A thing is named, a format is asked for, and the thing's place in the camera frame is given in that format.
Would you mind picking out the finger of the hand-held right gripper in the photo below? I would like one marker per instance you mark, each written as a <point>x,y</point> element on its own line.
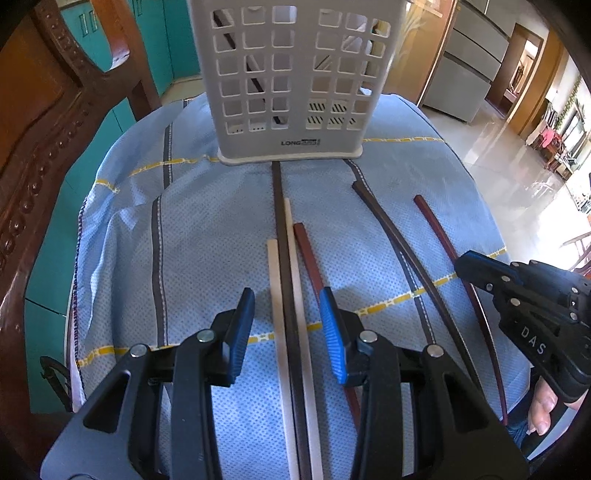
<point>475,270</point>
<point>549,277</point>

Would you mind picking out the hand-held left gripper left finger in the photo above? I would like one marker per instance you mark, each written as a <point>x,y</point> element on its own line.
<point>242,332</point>

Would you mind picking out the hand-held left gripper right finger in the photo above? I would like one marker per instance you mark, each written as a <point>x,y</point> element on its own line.
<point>332,337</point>

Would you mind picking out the red-brown chopstick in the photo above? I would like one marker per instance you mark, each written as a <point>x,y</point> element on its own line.
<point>436,226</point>
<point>307,258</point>

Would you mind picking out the dark brown chopstick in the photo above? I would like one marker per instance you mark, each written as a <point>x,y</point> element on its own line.
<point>392,233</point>

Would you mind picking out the grey plastic utensil basket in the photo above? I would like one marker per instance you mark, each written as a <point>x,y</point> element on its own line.
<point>295,143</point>

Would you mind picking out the person's right hand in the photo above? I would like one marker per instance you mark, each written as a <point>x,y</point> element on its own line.
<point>542,408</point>

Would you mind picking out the plain wooden chair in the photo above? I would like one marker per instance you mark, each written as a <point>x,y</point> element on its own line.
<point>579,251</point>

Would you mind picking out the blue checked cloth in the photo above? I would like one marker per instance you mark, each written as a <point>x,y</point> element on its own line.
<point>194,230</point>

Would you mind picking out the living room furniture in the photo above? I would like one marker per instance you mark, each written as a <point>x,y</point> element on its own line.
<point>558,143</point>

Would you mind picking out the hanging green vine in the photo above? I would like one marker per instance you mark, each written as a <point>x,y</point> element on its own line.
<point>570,101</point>

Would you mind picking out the silver refrigerator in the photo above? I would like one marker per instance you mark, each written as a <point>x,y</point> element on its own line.
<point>466,69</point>

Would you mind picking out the wooden framed glass door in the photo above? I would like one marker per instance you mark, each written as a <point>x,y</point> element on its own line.
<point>415,46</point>

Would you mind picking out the carved wooden chair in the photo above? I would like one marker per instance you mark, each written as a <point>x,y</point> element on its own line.
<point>41,138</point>

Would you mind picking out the wooden doorway frame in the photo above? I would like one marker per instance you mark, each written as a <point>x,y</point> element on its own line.
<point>549,78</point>

